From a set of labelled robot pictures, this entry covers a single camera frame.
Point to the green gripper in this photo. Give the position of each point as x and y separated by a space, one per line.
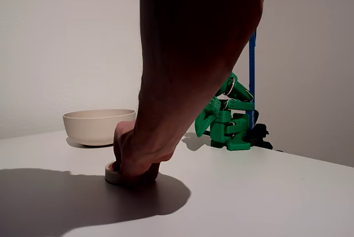
204 117

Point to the cream masking tape roll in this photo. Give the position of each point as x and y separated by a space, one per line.
110 175

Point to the green 3D-printed robot arm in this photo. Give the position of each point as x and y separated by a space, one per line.
238 90

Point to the person's bare forearm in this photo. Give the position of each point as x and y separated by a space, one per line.
193 27

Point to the person's bare hand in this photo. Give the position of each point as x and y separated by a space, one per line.
143 148

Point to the large black table clamp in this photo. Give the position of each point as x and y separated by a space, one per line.
261 134

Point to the blue vertical clamp bar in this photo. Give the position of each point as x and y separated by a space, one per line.
252 68

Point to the beige round bowl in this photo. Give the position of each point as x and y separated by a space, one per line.
88 129

